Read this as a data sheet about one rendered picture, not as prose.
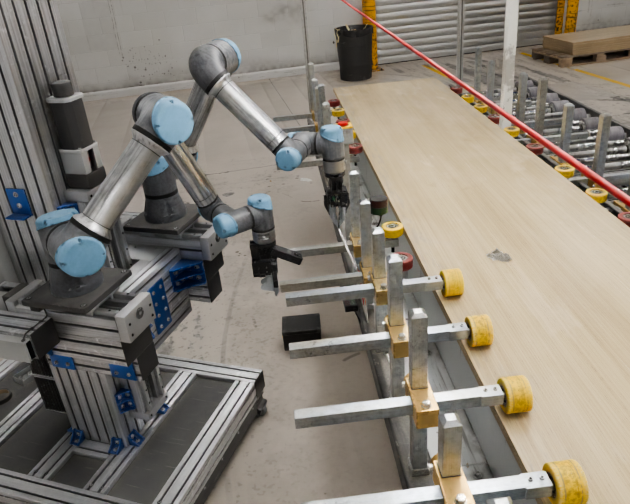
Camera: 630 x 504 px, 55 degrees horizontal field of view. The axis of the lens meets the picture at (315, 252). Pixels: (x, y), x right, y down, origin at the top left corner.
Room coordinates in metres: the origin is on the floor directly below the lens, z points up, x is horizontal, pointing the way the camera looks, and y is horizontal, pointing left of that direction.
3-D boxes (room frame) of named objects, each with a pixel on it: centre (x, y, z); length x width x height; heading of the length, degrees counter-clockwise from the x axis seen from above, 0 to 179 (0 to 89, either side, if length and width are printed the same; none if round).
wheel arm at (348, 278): (1.77, -0.09, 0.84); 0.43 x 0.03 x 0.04; 92
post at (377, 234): (1.56, -0.19, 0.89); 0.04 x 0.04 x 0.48; 2
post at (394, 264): (1.31, -0.19, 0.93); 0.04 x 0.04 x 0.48; 2
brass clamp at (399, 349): (1.29, -0.20, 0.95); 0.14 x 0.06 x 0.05; 2
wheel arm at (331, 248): (2.02, -0.10, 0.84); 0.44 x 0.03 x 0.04; 92
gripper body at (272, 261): (1.76, 0.17, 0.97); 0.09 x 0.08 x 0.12; 92
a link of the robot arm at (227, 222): (1.72, 0.25, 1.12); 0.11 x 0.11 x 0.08; 34
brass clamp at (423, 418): (1.04, -0.21, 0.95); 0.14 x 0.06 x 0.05; 2
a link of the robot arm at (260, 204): (1.76, 0.16, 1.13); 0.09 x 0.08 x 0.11; 124
